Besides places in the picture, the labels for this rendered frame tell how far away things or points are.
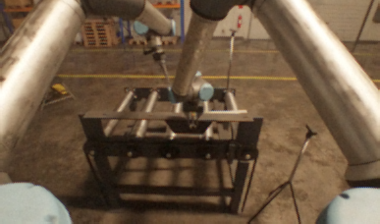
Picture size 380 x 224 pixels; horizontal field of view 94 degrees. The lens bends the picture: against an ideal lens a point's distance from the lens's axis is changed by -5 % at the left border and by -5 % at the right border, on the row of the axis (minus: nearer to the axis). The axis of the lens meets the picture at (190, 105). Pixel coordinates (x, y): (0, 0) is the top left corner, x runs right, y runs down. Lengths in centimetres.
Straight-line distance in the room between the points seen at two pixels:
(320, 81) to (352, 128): 10
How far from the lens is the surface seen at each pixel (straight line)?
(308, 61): 46
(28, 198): 34
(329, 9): 1192
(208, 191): 190
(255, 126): 143
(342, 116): 44
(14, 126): 48
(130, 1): 64
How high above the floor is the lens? 189
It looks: 30 degrees down
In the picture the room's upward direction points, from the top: straight up
